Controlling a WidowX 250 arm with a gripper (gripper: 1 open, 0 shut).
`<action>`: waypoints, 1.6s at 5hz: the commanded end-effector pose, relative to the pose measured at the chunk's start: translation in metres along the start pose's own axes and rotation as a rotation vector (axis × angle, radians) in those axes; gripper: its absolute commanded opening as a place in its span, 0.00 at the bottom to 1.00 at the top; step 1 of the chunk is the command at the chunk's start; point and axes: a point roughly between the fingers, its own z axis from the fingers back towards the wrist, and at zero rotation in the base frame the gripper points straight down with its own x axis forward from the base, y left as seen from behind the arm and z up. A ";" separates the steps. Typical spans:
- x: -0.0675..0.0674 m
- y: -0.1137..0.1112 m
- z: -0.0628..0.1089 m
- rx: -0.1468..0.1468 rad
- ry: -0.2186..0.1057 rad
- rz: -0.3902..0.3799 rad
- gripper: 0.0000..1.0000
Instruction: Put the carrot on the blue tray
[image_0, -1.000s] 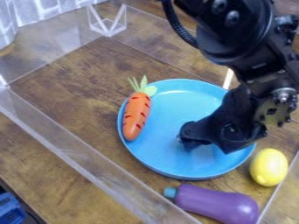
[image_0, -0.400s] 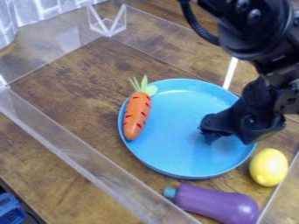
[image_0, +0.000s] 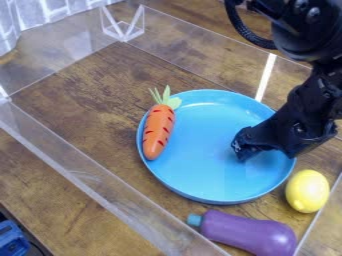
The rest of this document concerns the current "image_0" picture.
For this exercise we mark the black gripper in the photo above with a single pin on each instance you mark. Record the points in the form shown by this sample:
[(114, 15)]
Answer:
[(301, 126)]

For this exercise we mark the orange toy carrot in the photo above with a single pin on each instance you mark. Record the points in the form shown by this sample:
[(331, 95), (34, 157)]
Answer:
[(160, 123)]

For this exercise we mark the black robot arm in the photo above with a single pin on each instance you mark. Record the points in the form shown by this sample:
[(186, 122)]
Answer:
[(307, 28)]

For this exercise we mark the blue round tray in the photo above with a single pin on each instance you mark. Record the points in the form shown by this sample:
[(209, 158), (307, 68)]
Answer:
[(198, 166)]

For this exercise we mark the yellow toy lemon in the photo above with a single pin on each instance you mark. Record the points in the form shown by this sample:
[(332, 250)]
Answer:
[(308, 191)]

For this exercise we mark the purple toy eggplant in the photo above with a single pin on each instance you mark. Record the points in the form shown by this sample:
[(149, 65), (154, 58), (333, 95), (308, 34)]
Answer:
[(262, 237)]

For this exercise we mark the blue object at corner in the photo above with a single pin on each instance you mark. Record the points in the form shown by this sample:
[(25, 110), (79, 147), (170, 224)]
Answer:
[(14, 243)]

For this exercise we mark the white patterned curtain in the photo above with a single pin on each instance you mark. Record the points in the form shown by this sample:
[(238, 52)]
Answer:
[(25, 14)]

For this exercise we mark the clear acrylic enclosure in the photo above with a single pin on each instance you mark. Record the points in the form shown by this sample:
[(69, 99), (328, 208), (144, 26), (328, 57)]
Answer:
[(78, 80)]

